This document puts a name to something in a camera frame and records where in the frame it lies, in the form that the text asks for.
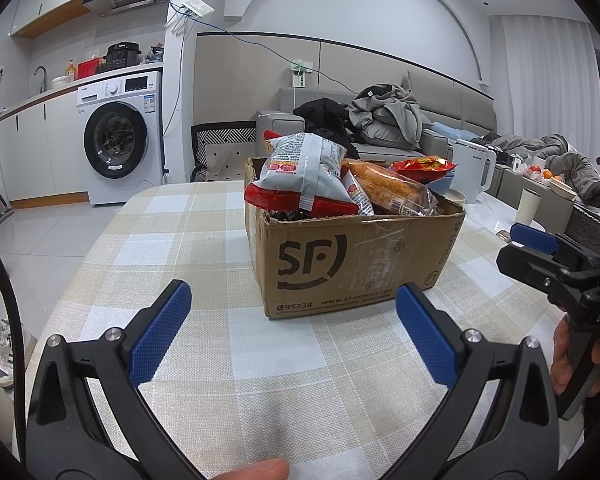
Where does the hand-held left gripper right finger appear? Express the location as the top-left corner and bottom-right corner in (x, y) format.
(380, 282), (561, 480)

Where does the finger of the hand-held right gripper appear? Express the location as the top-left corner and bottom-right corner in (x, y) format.
(509, 222), (600, 272)
(496, 244), (600, 307)

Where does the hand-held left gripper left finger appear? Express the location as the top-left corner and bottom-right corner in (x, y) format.
(26, 280), (216, 480)

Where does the brown cardboard box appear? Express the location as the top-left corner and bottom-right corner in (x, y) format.
(243, 156), (467, 320)

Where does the silver noodle snack packet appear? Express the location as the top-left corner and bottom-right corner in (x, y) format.
(257, 132), (348, 212)

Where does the person's right hand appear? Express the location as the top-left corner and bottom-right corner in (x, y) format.
(551, 317), (600, 401)

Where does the person's left hand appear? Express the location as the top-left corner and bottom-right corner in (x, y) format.
(214, 458), (291, 480)

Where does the cream tumbler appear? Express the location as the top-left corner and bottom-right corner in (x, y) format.
(515, 188), (546, 226)

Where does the beige bowl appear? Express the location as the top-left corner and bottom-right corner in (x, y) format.
(549, 179), (581, 202)

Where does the grey padded coat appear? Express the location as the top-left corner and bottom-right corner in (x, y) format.
(500, 134), (600, 201)

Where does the white electric kettle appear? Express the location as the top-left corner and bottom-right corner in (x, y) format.
(451, 138), (497, 205)

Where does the blue bowl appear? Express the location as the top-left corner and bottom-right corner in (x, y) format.
(427, 170), (456, 196)

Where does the light blue blanket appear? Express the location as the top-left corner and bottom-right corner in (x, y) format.
(432, 122), (476, 141)

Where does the grey sofa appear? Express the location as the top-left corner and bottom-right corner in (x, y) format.
(256, 70), (498, 166)

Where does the clear bread packet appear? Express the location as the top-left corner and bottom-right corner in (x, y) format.
(341, 158), (440, 217)

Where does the white red snack bag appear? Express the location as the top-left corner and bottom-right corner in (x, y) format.
(340, 170), (376, 217)

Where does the red chips bag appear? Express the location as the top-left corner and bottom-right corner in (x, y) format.
(244, 182), (361, 219)

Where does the white curtain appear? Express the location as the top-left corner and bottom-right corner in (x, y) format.
(500, 12), (598, 141)

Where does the grey jacket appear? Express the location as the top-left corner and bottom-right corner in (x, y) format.
(347, 84), (433, 150)

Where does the black white patterned cushion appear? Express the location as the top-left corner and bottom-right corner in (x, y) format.
(191, 121), (258, 183)

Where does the stick vacuum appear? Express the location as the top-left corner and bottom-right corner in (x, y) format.
(0, 170), (16, 226)

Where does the white kitchen counter cabinet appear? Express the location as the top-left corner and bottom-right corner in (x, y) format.
(0, 85), (88, 203)

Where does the white washing machine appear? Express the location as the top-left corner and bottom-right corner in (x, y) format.
(76, 70), (165, 207)

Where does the black jacket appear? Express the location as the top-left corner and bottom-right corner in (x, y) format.
(292, 97), (361, 158)

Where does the black pressure cooker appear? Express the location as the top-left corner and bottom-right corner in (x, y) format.
(106, 42), (141, 68)

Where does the white router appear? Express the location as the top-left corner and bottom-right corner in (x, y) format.
(167, 0), (216, 36)

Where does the wall power strip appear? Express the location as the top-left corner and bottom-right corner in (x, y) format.
(290, 60), (313, 88)

